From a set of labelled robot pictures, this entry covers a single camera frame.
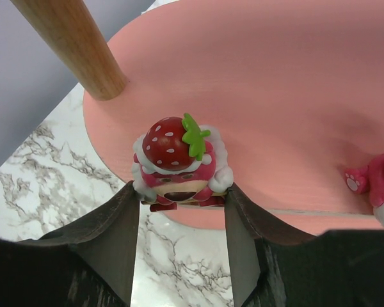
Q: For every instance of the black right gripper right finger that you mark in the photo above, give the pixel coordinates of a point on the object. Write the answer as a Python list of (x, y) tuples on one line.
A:
[(275, 264)]

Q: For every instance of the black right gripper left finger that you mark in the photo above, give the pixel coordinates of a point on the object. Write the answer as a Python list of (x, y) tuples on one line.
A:
[(88, 262)]

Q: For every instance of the red white bow toy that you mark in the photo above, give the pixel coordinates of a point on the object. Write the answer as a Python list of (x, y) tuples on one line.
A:
[(180, 162)]

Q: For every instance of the pink strawberry bear toy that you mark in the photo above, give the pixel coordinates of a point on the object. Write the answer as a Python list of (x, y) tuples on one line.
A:
[(369, 179)]

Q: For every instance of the pink three-tier shelf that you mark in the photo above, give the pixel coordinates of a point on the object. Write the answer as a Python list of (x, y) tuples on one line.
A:
[(296, 89)]

